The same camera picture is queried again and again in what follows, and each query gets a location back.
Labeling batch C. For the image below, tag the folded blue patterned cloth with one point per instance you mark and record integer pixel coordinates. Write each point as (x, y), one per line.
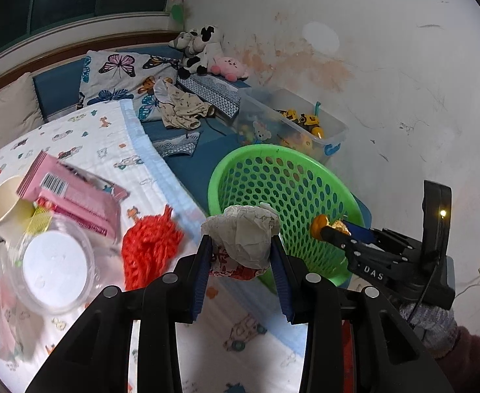
(219, 94)

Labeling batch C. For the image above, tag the cream paper cup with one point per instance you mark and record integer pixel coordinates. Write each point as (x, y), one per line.
(6, 208)

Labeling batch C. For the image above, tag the small blue patterned cloth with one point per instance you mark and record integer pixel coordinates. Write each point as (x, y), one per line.
(178, 143)

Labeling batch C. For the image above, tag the yellow toy truck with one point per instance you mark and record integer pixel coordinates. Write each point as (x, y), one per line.
(303, 118)

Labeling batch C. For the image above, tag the pink plush toy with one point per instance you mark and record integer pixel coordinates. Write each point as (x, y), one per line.
(229, 67)

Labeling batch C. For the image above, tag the white printed blanket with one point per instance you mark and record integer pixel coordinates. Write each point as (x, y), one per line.
(100, 143)

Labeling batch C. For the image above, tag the person's right forearm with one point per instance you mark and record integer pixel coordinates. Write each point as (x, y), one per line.
(467, 356)

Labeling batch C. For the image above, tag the green plastic basket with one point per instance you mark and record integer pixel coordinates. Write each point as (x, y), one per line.
(289, 188)

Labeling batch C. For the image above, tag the wooden headboard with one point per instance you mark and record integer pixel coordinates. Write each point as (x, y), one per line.
(60, 51)

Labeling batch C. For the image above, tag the white paper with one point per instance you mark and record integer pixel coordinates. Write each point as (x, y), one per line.
(244, 233)

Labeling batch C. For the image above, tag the red box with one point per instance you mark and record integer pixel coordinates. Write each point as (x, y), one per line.
(347, 352)

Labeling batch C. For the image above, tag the person's right hand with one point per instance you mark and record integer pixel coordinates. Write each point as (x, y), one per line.
(426, 321)

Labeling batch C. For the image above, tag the orange gold foil wrapper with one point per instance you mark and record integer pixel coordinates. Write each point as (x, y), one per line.
(321, 225)

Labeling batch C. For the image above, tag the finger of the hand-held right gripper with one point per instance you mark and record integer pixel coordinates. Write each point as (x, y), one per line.
(358, 231)
(338, 239)

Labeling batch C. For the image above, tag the beige pillow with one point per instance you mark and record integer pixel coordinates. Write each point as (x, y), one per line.
(6, 110)

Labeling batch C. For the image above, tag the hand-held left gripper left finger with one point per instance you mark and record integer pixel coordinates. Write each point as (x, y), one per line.
(201, 278)

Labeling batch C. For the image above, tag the red yarn bundle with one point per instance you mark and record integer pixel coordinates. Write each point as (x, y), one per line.
(150, 245)

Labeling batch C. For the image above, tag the dark window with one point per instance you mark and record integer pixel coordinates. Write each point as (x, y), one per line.
(60, 4)

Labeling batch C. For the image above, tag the yellow mesh piece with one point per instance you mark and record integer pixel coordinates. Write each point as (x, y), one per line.
(39, 219)

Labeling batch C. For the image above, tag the grey plush toy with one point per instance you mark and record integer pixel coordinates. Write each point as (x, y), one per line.
(182, 41)

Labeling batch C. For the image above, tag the blue mattress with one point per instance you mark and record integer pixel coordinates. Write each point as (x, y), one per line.
(190, 168)

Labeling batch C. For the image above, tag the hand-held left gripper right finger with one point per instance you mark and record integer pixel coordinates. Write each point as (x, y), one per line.
(282, 282)

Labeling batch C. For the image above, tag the clear plastic toy bin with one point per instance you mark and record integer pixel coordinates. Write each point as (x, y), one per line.
(325, 139)

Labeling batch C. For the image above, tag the clear plastic container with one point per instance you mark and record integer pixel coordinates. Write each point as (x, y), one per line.
(55, 266)

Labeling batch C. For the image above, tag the butterfly print pillow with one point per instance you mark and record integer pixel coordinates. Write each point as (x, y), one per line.
(117, 73)

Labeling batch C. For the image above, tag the beige patterned garment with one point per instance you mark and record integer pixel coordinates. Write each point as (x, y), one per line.
(180, 108)

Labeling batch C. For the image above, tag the black white cow plush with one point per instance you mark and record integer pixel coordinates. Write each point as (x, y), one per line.
(205, 49)

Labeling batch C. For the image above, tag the pink packet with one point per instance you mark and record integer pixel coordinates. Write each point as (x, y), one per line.
(80, 200)

